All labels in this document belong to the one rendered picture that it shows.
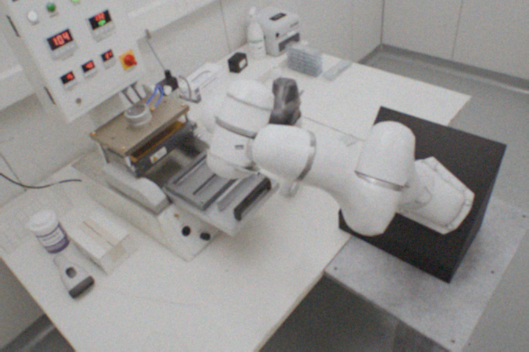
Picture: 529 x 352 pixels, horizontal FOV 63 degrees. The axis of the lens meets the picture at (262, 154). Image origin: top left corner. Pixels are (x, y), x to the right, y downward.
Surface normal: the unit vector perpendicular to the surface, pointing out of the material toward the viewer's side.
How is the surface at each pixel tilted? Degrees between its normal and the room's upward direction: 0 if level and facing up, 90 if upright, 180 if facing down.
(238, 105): 44
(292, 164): 82
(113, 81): 90
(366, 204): 76
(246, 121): 64
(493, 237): 0
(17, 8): 90
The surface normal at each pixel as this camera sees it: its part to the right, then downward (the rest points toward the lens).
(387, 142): -0.22, -0.18
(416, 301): -0.12, -0.75
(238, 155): -0.14, 0.18
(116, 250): 0.77, 0.32
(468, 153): -0.54, -0.11
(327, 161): 0.30, 0.11
